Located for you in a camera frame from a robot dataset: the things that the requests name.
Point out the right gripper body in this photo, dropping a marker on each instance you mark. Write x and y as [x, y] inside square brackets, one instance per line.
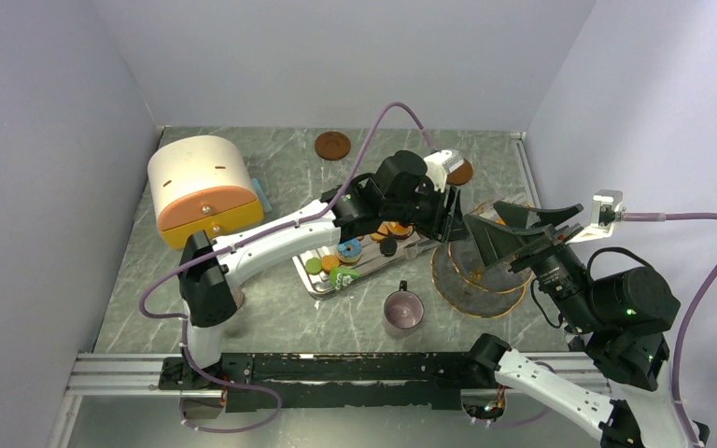
[555, 263]

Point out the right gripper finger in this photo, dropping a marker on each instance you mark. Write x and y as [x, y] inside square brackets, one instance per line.
[521, 216]
[495, 242]

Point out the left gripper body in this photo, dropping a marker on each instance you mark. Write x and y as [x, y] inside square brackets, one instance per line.
[435, 218]

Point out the orange donut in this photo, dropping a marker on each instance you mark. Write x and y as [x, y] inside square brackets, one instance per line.
[399, 230]

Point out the blue sprinkled donut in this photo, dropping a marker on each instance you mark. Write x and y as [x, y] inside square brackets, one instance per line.
[350, 251]

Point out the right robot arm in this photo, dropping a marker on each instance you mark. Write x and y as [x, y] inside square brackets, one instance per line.
[622, 317]

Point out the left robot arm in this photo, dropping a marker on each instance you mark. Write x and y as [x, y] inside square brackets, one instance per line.
[406, 188]

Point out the small glass plate gold rim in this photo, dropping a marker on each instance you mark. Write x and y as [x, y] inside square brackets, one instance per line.
[469, 265]

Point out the brown coaster right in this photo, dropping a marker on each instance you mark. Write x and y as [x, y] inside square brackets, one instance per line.
[461, 175]

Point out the brown coaster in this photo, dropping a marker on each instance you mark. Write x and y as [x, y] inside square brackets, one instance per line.
[332, 146]
[461, 175]

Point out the orange biscuit right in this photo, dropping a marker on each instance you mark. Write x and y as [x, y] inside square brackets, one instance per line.
[380, 234]

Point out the orange biscuit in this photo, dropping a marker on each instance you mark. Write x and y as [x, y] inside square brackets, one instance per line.
[380, 234]
[329, 263]

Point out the black cookie right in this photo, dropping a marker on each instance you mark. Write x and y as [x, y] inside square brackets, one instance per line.
[388, 247]

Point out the purple mug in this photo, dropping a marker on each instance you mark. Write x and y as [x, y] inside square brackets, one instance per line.
[403, 312]

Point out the steel tray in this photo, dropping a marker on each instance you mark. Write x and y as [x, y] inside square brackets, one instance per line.
[371, 262]

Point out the green cake slice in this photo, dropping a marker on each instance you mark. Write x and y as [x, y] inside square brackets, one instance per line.
[341, 277]

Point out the brown coaster far left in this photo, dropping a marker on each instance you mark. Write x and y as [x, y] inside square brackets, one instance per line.
[332, 146]

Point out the orange biscuit front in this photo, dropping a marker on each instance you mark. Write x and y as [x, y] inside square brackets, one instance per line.
[329, 263]

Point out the light blue object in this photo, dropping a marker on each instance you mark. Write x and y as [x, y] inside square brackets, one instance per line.
[265, 203]

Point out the cream bread box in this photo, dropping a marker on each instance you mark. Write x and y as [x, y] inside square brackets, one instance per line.
[201, 183]

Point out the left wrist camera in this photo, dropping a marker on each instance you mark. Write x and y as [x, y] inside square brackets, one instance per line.
[440, 164]

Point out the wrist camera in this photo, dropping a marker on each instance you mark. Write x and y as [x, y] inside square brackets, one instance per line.
[606, 211]
[440, 164]

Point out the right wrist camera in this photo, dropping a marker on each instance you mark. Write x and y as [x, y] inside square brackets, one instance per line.
[606, 211]

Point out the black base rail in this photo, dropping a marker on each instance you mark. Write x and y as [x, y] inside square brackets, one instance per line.
[244, 382]

